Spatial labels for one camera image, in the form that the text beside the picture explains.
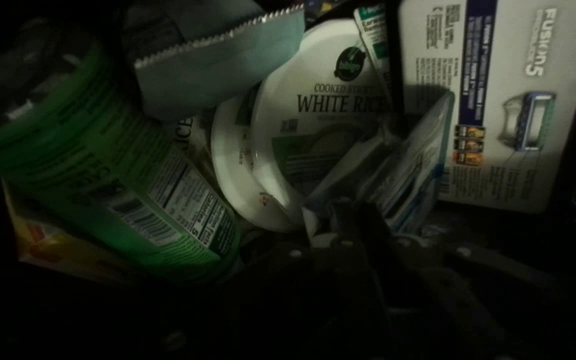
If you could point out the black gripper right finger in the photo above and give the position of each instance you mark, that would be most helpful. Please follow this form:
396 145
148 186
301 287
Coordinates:
498 307

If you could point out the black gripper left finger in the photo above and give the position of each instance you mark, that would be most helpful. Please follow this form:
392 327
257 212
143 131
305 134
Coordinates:
357 325

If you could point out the razor blister pack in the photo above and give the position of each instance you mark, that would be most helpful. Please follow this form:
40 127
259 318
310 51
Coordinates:
488 93

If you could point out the white rice cup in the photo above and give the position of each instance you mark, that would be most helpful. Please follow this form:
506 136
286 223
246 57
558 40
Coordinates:
274 142

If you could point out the grey serrated foil packet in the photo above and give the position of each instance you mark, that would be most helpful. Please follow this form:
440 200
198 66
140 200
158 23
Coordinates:
193 54

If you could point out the yellow snack box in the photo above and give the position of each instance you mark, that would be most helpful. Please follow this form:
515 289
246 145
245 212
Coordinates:
46 242

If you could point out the green snack can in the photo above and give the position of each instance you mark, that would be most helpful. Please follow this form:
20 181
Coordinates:
92 159

